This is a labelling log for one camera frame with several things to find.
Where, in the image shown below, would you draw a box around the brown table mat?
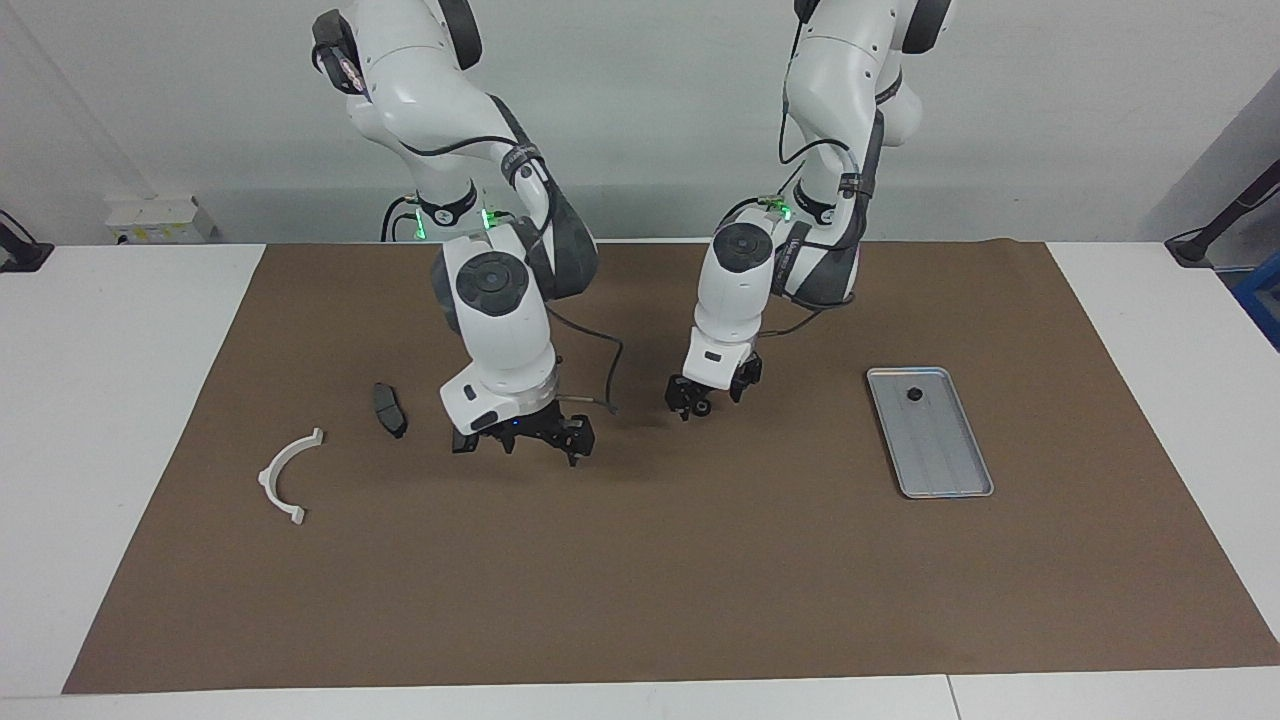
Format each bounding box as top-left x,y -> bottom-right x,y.
62,240 -> 1280,694

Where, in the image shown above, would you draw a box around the white plastic half ring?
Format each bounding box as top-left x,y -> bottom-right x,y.
258,428 -> 326,526

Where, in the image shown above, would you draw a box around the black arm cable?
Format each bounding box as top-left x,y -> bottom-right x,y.
400,135 -> 626,414
755,130 -> 871,339

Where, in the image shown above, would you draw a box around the elongated grey brake pad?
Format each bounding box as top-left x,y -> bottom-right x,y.
371,382 -> 409,440

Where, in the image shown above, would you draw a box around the silver metal compartment tray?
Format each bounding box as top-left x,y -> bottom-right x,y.
866,367 -> 995,499

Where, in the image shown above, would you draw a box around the white box with yellow labels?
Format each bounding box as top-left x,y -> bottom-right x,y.
105,194 -> 217,246

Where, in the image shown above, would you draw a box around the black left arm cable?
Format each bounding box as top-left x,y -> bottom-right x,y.
755,130 -> 871,339

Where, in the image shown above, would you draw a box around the blue crate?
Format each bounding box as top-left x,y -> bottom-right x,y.
1232,255 -> 1280,351

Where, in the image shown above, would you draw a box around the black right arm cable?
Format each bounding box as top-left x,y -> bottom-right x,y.
400,135 -> 626,414

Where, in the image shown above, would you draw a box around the black left base cable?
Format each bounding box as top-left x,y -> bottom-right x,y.
716,195 -> 791,239

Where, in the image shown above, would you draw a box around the black stand with pole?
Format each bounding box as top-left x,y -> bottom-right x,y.
1165,160 -> 1280,269

